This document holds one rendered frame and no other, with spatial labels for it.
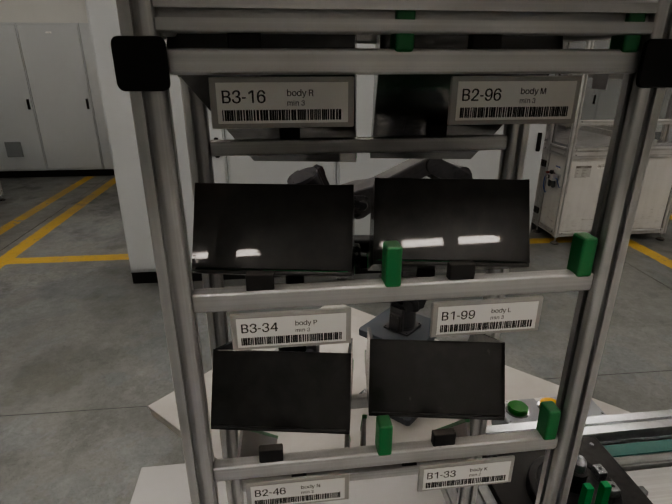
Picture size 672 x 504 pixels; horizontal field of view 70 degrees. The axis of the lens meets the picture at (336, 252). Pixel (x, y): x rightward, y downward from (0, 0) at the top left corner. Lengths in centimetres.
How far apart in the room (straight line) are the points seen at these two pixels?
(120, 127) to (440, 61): 347
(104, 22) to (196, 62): 340
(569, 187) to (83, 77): 643
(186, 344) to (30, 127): 808
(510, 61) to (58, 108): 798
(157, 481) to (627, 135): 98
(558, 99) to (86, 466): 237
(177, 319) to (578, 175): 470
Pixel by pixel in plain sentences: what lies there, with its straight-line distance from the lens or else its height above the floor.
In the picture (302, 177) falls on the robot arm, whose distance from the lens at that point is 85.
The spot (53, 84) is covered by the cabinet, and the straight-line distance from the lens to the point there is 819.
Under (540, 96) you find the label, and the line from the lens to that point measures 35.
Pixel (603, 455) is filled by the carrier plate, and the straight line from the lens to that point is 105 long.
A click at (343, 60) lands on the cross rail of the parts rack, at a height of 162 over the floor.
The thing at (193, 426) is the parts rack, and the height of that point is 136.
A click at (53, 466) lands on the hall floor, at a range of 258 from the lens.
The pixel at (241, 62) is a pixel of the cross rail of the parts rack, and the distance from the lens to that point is 31.
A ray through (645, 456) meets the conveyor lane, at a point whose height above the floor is 94.
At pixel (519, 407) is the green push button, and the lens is 109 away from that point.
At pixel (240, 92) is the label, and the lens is 31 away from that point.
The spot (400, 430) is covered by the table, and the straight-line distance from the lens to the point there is 115.
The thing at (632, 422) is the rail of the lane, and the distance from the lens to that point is 118.
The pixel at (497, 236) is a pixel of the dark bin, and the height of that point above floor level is 149.
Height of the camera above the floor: 162
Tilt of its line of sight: 22 degrees down
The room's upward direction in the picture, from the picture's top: straight up
